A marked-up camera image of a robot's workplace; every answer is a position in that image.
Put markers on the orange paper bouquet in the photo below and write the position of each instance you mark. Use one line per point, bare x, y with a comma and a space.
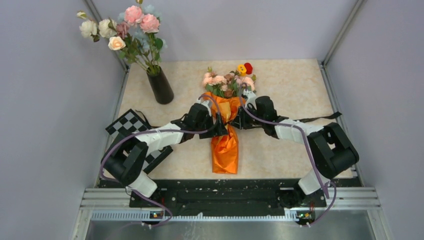
224, 92

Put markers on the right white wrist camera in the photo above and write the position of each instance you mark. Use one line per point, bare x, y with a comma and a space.
249, 98

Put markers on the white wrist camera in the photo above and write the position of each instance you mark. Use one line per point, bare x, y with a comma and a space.
207, 104
249, 98

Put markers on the black ribbon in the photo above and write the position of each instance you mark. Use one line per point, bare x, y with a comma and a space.
321, 117

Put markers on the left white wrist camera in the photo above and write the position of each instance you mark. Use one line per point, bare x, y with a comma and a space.
207, 104

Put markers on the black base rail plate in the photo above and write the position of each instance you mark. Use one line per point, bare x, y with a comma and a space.
233, 197

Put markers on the pink and white flower bunch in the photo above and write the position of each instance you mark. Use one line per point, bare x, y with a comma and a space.
133, 36

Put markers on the aluminium frame rail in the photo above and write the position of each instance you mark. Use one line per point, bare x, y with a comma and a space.
122, 204

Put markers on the black white checkerboard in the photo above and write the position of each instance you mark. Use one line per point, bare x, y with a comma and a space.
135, 121

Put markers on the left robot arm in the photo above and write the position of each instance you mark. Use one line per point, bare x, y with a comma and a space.
125, 159

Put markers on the black tapered vase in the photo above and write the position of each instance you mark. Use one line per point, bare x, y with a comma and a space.
161, 87

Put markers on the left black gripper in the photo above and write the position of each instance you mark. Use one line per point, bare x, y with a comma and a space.
218, 130

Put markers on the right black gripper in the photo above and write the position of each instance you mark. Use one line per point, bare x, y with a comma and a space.
240, 122

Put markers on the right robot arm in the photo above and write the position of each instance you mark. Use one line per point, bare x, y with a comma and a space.
328, 148

